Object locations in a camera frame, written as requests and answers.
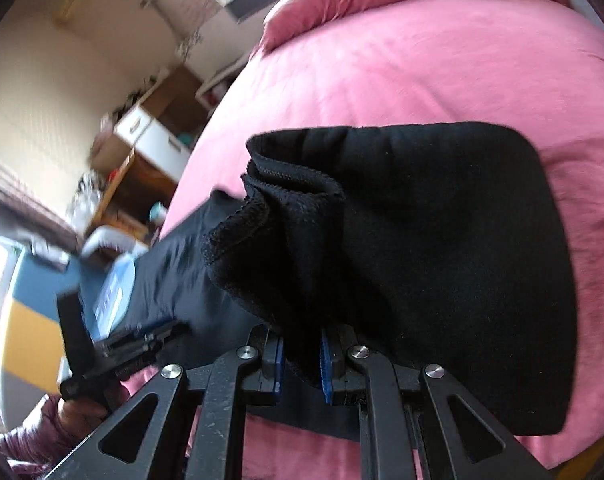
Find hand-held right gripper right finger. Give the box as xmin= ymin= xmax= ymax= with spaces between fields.
xmin=319 ymin=327 xmax=553 ymax=480

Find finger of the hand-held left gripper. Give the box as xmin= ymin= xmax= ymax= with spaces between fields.
xmin=99 ymin=321 xmax=190 ymax=361
xmin=114 ymin=355 xmax=159 ymax=378

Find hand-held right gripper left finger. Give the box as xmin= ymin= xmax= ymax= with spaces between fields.
xmin=44 ymin=325 xmax=285 ymax=480

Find black embroidered pants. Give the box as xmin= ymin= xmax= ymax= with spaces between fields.
xmin=132 ymin=122 xmax=578 ymax=436

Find person's left forearm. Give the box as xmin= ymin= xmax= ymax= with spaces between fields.
xmin=0 ymin=392 xmax=83 ymax=480

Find person's left hand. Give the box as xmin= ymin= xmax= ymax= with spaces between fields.
xmin=57 ymin=397 xmax=110 ymax=441

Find light blue cushion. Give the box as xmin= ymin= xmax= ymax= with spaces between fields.
xmin=77 ymin=255 xmax=139 ymax=341

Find white chair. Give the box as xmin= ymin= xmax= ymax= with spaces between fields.
xmin=79 ymin=225 xmax=150 ymax=261

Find white plastic bags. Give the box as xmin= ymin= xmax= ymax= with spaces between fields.
xmin=69 ymin=172 xmax=108 ymax=221

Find brown patterned curtain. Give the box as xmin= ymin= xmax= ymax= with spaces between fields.
xmin=0 ymin=150 xmax=78 ymax=261

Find wooden desk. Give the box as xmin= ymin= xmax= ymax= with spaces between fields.
xmin=82 ymin=152 xmax=153 ymax=251

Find white drawer cabinet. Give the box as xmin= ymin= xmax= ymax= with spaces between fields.
xmin=113 ymin=105 xmax=193 ymax=181

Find wooden cabinet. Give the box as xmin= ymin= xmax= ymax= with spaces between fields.
xmin=89 ymin=65 xmax=208 ymax=181

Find white bedside shelf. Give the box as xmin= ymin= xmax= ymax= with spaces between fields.
xmin=197 ymin=62 xmax=248 ymax=111

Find pink bed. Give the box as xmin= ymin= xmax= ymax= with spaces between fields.
xmin=117 ymin=0 xmax=604 ymax=480

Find floral curtain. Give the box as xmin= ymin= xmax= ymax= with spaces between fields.
xmin=174 ymin=0 xmax=229 ymax=61

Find dark panel under window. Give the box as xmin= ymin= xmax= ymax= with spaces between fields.
xmin=227 ymin=0 xmax=293 ymax=23

